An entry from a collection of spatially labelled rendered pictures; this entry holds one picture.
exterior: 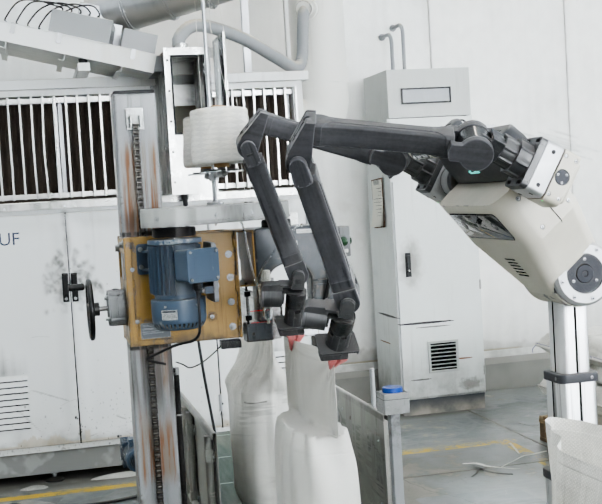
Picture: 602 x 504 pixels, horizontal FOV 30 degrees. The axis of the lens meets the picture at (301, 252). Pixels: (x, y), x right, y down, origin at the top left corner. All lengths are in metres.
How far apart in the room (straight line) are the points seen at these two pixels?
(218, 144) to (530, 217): 0.90
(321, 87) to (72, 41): 1.56
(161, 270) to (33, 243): 2.91
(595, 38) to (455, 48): 1.05
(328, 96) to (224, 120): 3.44
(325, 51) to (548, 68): 2.12
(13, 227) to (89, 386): 0.91
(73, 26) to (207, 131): 2.74
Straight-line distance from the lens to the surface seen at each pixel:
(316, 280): 3.34
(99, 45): 5.67
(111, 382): 6.03
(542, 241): 2.68
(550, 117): 8.09
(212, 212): 3.11
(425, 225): 7.07
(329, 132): 2.44
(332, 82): 6.52
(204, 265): 3.01
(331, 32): 6.56
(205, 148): 3.09
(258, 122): 2.96
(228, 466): 4.52
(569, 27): 8.23
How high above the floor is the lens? 1.44
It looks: 3 degrees down
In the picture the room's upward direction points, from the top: 3 degrees counter-clockwise
